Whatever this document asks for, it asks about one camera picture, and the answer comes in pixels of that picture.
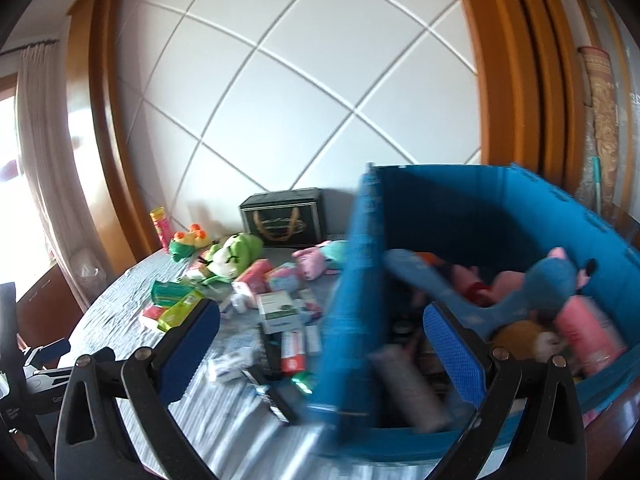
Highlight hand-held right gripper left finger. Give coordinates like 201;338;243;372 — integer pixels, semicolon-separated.
54;299;221;480

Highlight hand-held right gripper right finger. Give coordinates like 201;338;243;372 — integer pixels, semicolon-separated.
422;302;587;480

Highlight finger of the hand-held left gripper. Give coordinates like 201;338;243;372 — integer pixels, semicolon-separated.
22;338;72;368
70;346;116;376

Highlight white paper roll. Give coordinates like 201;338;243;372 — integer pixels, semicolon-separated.
369;344;452;434

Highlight light blue plastic hanger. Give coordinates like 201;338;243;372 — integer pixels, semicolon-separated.
384;249;581;333

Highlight pink pig plush blue body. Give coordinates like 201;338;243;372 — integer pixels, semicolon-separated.
547;246;598;293

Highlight blue plastic storage crate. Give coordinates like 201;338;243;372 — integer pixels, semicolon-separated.
306;162;640;461

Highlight green pink wipes pack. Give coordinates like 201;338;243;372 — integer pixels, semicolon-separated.
142;292;206;333

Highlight green plastic packet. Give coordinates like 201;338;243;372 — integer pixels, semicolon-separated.
151;281;196;307

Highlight brown bear plush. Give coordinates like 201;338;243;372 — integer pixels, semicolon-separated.
492;319;568;361

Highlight pink pig plush red dress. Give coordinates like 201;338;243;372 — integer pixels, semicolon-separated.
450;265;493;306

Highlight short black bag roll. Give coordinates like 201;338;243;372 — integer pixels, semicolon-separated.
257;325;283;381

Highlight clear plastic bag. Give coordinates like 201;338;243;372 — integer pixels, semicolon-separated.
70;252;108;286

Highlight white green carton box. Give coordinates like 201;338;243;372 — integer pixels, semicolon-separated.
256;290;303;335

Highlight green orange duck plush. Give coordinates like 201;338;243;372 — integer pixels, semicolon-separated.
169;222;213;263

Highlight red white carton box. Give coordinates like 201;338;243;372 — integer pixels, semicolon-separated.
280;330;307;374

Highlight green frog plush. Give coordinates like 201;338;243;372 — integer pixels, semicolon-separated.
197;232;264;281

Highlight pink teal tissue pack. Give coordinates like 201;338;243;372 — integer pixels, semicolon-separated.
265;261;301;293

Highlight yellow pink tube can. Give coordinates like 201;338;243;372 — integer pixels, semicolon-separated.
150;206;173;253

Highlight pink pig plush teal dress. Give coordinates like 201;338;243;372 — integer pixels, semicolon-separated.
291;240;349;279

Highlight pale curtain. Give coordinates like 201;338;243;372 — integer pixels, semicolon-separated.
15;42;101;301

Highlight rolled patterned carpet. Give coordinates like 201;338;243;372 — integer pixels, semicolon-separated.
575;46;618;221

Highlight wooden frosted glass partition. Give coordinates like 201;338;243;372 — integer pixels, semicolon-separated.
570;0;640;261

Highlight black gift box with handle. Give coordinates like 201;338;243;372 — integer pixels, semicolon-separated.
239;187;325;248

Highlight teal broom handle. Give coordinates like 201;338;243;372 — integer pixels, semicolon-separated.
591;156;603;216

